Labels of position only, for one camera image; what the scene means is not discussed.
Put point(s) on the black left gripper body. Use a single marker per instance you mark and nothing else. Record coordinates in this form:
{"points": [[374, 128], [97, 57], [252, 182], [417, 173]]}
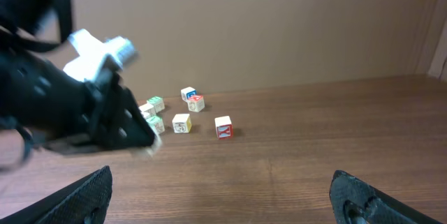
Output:
{"points": [[72, 117]]}

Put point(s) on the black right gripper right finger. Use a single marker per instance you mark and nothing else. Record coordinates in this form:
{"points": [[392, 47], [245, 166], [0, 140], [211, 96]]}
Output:
{"points": [[355, 201]]}

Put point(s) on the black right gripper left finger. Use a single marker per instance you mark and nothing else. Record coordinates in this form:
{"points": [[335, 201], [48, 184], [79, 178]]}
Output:
{"points": [[84, 201]]}

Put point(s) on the plain white picture block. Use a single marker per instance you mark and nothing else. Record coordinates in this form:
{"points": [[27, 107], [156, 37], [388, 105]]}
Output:
{"points": [[147, 110]]}

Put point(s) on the green N letter block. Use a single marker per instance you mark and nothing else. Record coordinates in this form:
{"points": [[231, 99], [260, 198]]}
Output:
{"points": [[156, 123]]}

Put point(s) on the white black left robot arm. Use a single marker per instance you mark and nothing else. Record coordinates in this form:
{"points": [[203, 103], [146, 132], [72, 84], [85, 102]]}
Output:
{"points": [[41, 28]]}

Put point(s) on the green V letter block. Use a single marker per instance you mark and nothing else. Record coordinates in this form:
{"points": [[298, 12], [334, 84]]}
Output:
{"points": [[157, 102]]}

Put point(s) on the white red picture block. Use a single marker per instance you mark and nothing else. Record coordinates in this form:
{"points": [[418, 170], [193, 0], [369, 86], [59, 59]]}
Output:
{"points": [[182, 123]]}

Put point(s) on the white blue letter block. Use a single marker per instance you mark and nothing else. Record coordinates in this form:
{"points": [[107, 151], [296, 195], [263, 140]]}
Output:
{"points": [[187, 92]]}

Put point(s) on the red M letter block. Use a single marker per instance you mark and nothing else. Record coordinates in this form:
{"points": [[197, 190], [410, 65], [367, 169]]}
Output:
{"points": [[196, 103]]}

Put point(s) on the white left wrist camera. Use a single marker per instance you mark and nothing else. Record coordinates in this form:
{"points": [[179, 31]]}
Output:
{"points": [[94, 55]]}

